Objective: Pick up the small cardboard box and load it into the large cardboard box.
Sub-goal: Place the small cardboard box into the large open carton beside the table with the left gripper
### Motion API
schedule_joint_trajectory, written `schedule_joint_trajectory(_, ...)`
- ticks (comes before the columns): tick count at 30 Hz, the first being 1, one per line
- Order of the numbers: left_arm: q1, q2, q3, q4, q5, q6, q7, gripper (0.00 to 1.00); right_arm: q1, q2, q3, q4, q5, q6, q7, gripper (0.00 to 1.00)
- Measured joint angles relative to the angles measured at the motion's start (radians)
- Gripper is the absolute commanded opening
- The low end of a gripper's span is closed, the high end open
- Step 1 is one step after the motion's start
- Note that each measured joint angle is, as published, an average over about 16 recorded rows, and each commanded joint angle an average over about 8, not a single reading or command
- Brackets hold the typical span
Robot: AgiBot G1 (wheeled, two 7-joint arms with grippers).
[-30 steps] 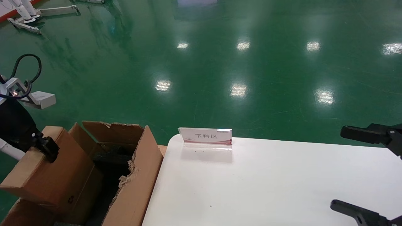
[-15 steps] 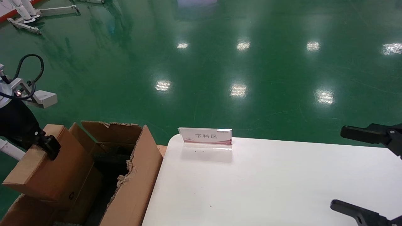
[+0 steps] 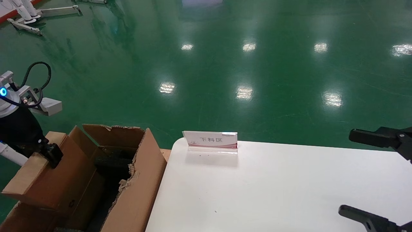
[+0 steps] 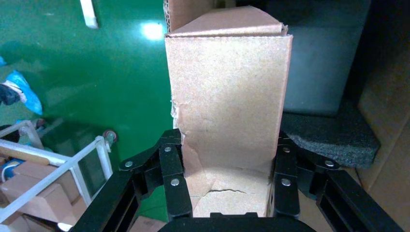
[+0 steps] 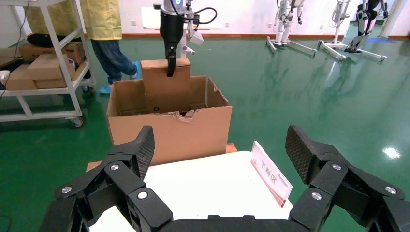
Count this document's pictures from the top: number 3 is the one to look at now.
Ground acrylic table sign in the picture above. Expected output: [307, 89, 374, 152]
[182, 130, 239, 155]

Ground looped black braided cable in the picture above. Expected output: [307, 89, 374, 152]
[10, 61, 52, 109]

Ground small cardboard box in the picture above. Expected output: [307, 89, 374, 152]
[2, 130, 105, 230]

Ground large open cardboard box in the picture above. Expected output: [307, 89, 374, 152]
[0, 124, 168, 232]

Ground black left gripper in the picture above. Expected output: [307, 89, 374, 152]
[0, 108, 64, 169]

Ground grey camera mounting bracket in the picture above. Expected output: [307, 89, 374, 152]
[18, 85, 43, 107]

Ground white pipe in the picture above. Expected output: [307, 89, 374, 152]
[0, 143, 30, 167]

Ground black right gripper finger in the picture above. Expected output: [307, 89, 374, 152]
[349, 126, 412, 162]
[338, 205, 412, 232]

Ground short grey metal floor frame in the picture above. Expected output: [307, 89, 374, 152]
[7, 18, 43, 35]

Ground white metal frame on floor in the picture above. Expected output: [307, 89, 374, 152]
[30, 97, 63, 117]

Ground long grey metal floor frame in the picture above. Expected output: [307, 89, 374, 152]
[39, 5, 81, 17]

